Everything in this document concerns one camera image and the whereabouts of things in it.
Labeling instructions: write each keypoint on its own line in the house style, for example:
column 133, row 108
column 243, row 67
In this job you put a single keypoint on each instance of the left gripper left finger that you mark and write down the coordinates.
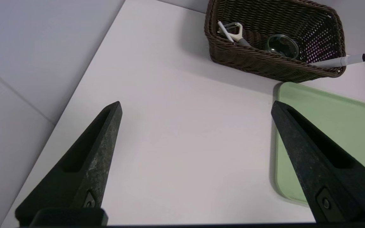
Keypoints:
column 84, row 167

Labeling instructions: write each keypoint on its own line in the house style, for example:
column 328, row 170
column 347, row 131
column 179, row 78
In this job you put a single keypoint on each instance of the light green plastic tray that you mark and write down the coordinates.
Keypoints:
column 344, row 126

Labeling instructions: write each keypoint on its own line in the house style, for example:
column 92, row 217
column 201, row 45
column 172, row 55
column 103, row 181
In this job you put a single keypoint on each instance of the thin white pen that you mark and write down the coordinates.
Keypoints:
column 225, row 31

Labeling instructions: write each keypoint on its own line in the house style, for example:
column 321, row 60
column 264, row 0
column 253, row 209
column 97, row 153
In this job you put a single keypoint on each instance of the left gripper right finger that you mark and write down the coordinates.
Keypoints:
column 322, row 167

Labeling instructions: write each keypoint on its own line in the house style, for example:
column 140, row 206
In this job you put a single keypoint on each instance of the dark brown wicker basket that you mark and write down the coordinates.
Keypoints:
column 249, row 61

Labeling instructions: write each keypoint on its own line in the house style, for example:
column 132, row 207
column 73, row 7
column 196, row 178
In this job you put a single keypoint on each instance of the thick white marker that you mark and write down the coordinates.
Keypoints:
column 341, row 61

